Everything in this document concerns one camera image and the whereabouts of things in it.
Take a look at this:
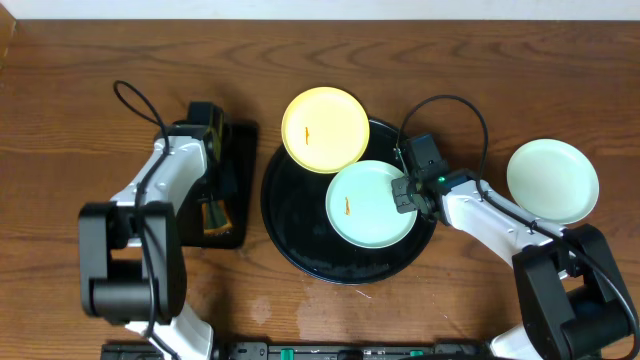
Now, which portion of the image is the orange green sponge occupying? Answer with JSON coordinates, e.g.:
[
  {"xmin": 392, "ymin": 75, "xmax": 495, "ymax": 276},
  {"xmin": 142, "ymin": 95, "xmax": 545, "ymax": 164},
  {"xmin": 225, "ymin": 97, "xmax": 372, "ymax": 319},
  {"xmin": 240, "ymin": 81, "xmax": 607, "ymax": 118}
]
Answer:
[{"xmin": 202, "ymin": 200, "xmax": 233, "ymax": 237}]

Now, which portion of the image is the mint green plate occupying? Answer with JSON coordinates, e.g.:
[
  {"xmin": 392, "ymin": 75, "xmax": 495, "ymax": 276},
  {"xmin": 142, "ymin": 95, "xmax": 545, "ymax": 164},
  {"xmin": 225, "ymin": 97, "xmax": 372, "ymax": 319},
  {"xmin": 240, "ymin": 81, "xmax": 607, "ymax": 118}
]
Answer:
[{"xmin": 325, "ymin": 160, "xmax": 418, "ymax": 249}]

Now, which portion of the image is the light green plate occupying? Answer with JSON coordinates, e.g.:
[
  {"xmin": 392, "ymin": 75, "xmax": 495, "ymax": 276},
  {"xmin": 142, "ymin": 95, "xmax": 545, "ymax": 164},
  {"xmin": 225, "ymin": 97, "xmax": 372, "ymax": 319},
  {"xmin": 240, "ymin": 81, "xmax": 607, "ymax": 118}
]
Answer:
[{"xmin": 506, "ymin": 139, "xmax": 600, "ymax": 224}]

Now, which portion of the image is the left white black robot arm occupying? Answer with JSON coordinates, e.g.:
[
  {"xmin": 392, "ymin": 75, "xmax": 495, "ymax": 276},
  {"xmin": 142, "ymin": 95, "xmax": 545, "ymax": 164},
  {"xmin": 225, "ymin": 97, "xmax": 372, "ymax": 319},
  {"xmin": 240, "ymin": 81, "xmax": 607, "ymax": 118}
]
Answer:
[{"xmin": 78, "ymin": 123, "xmax": 224, "ymax": 359}]

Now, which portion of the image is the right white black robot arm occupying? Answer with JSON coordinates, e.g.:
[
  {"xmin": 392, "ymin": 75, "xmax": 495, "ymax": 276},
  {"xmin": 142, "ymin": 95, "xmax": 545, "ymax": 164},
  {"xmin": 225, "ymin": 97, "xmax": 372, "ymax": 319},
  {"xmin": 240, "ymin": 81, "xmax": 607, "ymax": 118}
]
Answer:
[{"xmin": 391, "ymin": 162, "xmax": 639, "ymax": 359}]

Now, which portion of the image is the black rectangular tray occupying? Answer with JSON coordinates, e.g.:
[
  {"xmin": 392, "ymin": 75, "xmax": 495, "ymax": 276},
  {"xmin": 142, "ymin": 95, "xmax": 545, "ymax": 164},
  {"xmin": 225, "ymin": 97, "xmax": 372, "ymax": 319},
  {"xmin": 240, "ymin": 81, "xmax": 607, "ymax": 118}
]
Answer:
[{"xmin": 177, "ymin": 122, "xmax": 258, "ymax": 249}]

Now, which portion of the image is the black round tray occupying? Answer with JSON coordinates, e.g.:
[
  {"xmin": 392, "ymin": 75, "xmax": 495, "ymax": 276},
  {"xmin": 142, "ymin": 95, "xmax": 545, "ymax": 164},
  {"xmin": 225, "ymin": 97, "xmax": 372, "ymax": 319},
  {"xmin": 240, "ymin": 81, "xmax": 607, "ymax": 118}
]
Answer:
[{"xmin": 261, "ymin": 146, "xmax": 436, "ymax": 285}]

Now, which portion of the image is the yellow plate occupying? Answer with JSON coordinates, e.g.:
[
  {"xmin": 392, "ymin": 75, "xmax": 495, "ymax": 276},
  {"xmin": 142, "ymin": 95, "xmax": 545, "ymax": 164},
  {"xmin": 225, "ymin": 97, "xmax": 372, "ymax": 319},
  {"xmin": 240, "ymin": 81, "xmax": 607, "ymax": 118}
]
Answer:
[{"xmin": 281, "ymin": 87, "xmax": 370, "ymax": 174}]

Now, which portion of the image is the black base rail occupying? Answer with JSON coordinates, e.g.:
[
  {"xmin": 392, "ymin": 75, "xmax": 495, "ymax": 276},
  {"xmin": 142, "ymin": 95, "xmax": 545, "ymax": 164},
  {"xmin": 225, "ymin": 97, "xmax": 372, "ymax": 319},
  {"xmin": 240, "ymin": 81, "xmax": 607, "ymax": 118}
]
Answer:
[{"xmin": 99, "ymin": 340, "xmax": 496, "ymax": 360}]

